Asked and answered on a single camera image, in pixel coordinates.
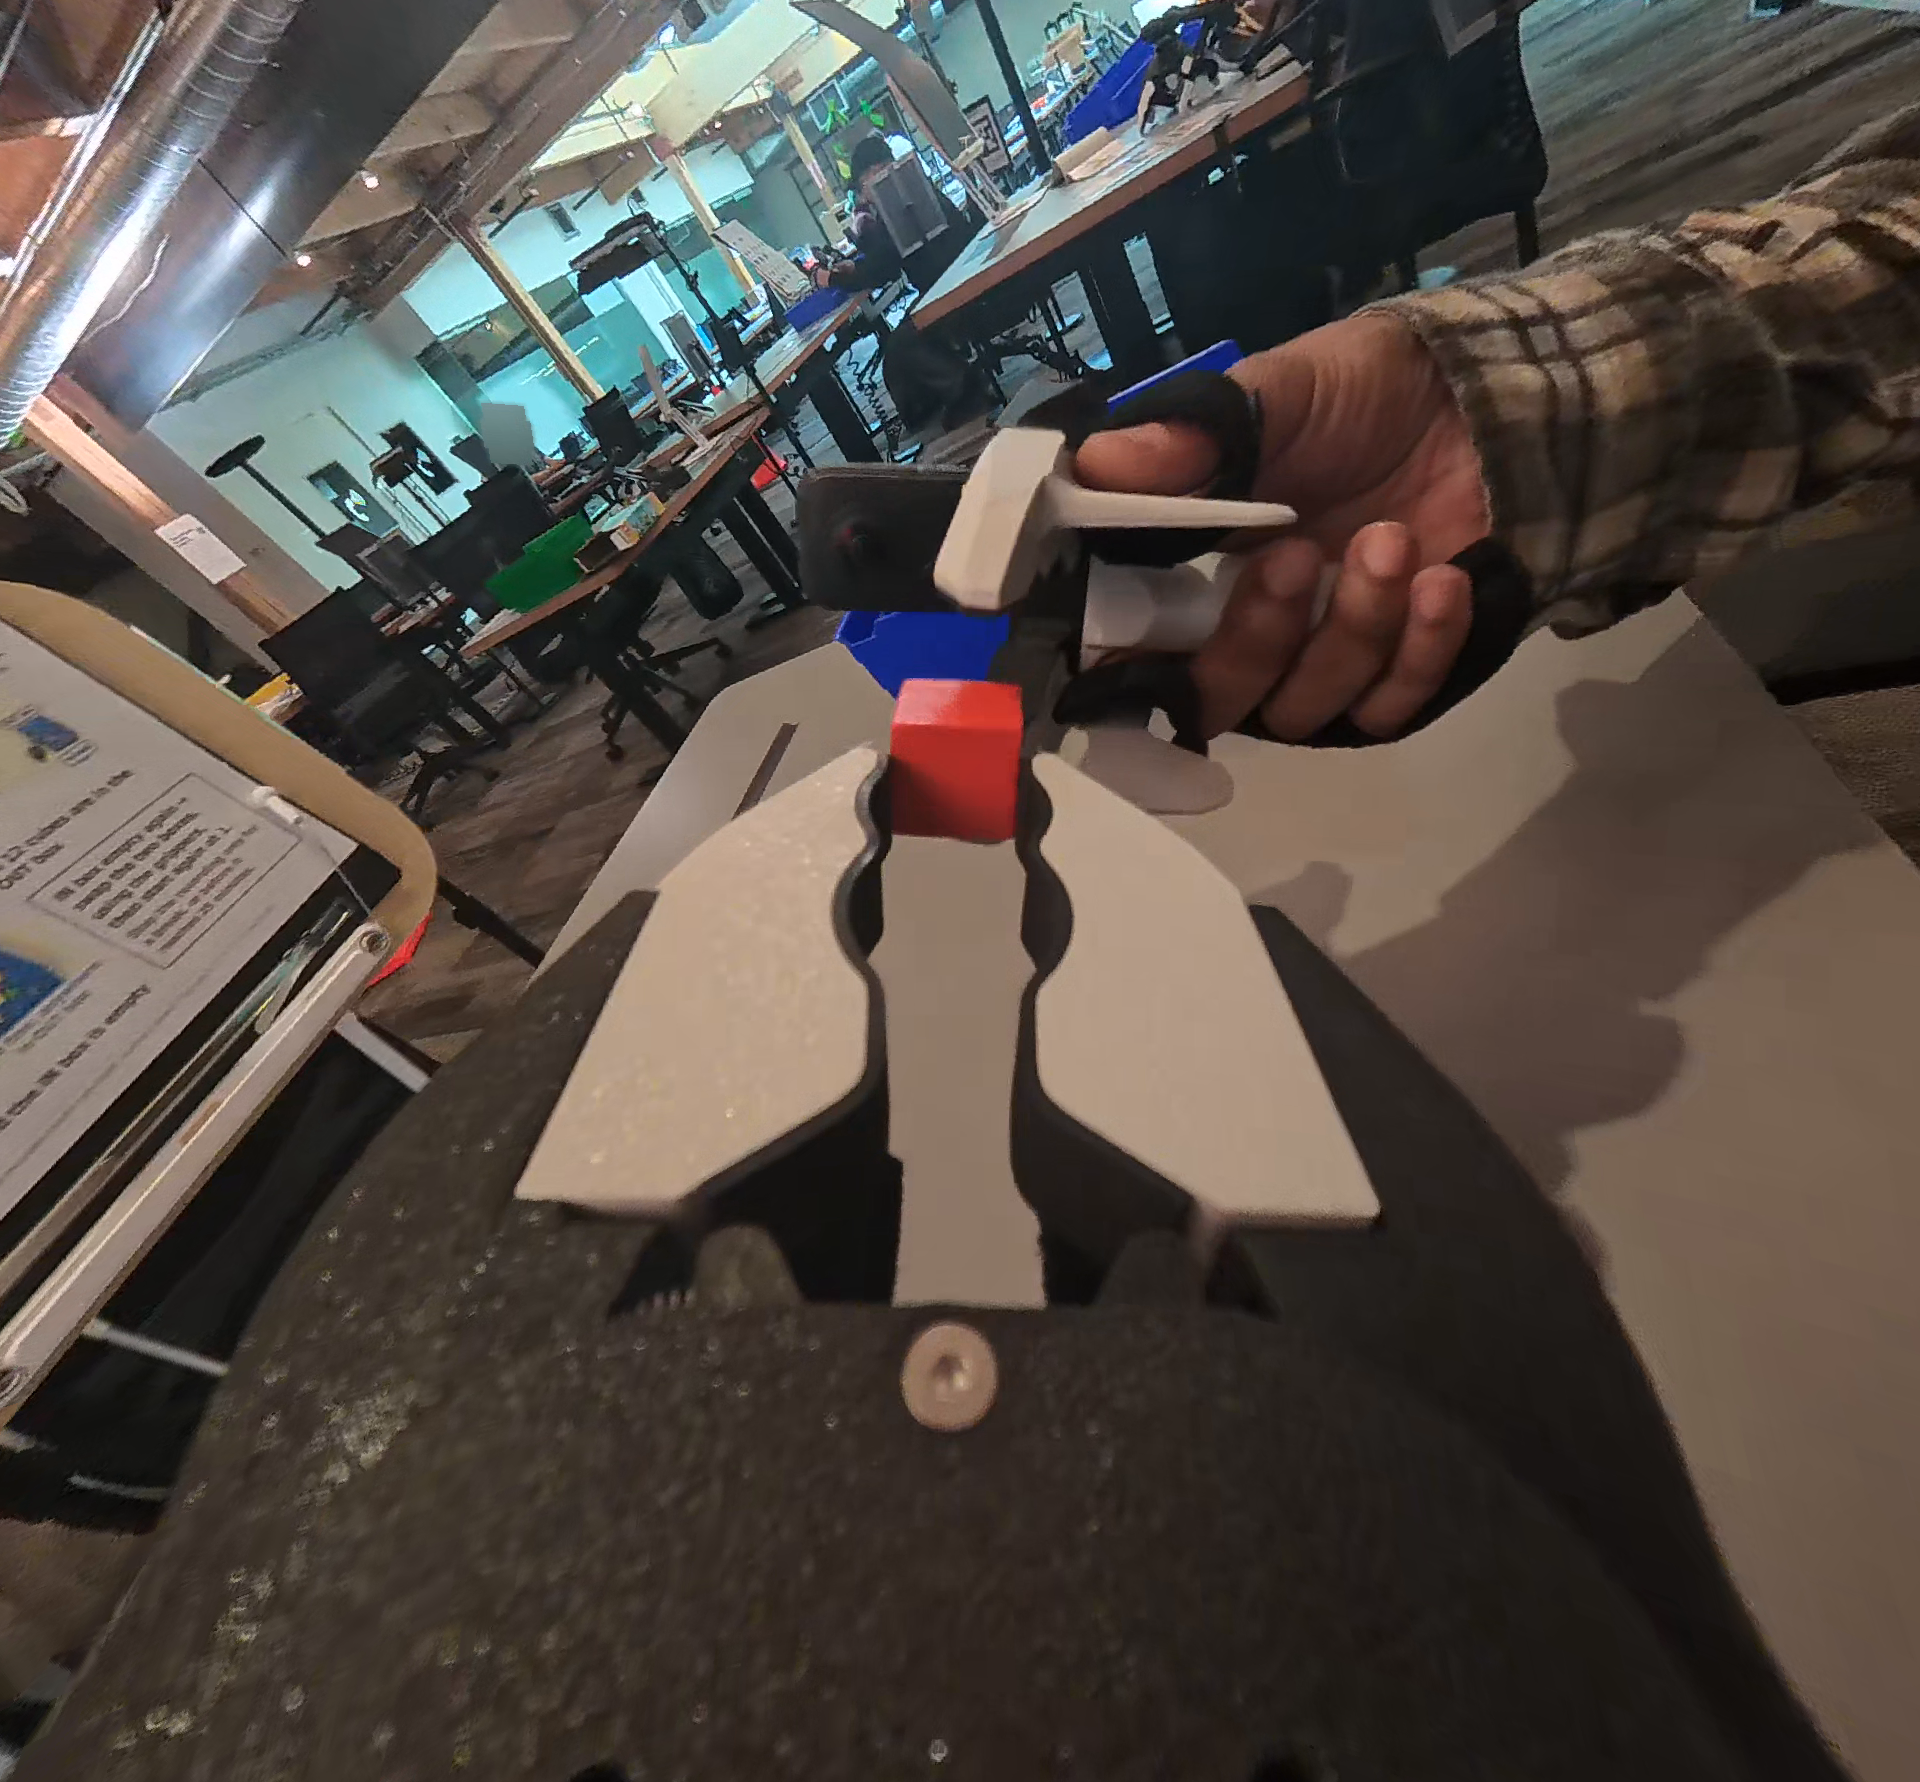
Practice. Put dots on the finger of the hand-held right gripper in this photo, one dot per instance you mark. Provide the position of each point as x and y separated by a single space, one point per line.
1043 703

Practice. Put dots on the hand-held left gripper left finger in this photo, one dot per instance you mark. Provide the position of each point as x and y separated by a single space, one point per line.
705 1018

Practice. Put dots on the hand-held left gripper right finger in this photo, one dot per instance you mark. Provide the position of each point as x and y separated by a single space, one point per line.
1199 1047

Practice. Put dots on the blue plastic bin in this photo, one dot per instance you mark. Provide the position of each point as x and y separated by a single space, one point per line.
915 641

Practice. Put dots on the red wooden cube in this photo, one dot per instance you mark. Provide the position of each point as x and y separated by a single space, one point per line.
944 779

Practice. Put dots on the person's right forearm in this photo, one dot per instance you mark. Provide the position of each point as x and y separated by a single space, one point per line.
1680 375

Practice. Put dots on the person's right hand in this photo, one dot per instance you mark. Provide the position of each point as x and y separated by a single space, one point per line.
1349 434

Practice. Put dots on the long wooden workbench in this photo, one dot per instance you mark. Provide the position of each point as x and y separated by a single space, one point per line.
675 479
1110 187

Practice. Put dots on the blue storage bin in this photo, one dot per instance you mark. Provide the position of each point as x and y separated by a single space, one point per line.
822 309
1114 96

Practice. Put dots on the orange traffic cone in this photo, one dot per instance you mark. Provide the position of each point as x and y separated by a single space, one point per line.
404 945

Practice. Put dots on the green storage bin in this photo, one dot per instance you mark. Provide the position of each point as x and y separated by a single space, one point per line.
538 569

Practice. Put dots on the black studio light stand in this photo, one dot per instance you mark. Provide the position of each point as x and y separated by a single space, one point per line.
614 257

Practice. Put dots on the black office chair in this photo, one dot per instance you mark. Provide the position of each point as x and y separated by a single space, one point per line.
377 687

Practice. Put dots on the instruction sign on white stand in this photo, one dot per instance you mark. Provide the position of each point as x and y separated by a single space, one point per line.
136 884

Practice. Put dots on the black floor lamp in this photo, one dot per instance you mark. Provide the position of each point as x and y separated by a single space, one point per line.
259 455

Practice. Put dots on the black ceiling duct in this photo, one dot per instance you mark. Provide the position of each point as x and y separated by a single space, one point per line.
345 87

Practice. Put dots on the silver spiral ventilation duct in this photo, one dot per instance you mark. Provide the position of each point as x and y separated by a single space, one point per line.
152 163

